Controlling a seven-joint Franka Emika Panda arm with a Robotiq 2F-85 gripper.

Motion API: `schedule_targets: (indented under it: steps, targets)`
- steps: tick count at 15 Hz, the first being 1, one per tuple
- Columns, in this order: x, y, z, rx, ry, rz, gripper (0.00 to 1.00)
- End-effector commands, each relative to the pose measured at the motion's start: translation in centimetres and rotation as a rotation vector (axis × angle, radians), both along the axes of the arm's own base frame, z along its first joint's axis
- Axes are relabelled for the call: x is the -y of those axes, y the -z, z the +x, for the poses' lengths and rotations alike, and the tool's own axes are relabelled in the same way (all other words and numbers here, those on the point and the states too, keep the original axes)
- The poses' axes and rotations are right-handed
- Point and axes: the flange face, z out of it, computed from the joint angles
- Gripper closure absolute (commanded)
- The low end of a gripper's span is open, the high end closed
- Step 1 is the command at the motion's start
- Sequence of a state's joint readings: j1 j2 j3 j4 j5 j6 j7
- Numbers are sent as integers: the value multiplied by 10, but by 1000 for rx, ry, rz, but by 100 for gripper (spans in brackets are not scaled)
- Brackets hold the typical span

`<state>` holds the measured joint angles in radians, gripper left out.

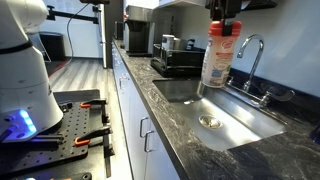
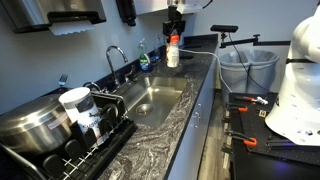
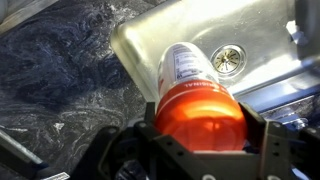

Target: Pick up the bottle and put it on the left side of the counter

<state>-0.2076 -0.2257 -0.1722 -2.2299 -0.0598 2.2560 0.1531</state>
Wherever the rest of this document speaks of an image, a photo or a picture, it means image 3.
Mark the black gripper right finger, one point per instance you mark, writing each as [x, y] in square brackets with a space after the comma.
[276, 146]

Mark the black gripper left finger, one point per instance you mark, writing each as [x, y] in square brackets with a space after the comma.
[166, 146]

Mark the red-capped white creamer bottle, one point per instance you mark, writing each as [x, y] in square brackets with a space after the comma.
[196, 116]

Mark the round sink drain strainer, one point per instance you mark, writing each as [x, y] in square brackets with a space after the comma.
[228, 60]

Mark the stainless steel sink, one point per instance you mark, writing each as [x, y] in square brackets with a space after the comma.
[260, 26]

